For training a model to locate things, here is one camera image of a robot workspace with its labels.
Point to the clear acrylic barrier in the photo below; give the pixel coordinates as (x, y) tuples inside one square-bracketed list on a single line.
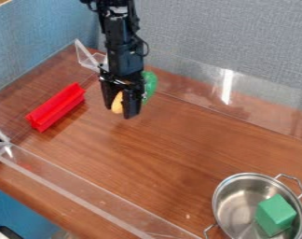
[(246, 98), (105, 204)]

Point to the silver metal pot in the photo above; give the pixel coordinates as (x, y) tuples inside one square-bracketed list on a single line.
[(238, 194)]

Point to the clear acrylic front barrier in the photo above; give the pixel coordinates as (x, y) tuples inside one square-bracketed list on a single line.
[(105, 204)]

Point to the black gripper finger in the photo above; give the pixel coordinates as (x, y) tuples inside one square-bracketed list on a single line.
[(110, 92), (132, 103)]

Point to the clear acrylic back barrier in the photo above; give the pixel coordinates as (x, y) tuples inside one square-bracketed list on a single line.
[(246, 98)]

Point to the clear acrylic corner bracket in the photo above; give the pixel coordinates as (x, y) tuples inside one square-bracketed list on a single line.
[(94, 62)]

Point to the yellow green toy corn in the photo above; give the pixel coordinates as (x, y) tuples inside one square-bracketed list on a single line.
[(150, 87)]

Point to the red plastic block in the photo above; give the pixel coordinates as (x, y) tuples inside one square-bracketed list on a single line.
[(48, 113)]

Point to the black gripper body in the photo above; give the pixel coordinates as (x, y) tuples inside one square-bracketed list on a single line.
[(126, 78)]

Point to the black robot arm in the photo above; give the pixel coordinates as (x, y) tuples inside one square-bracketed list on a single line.
[(120, 24)]

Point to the green wooden cube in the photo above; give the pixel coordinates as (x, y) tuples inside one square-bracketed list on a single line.
[(274, 215)]

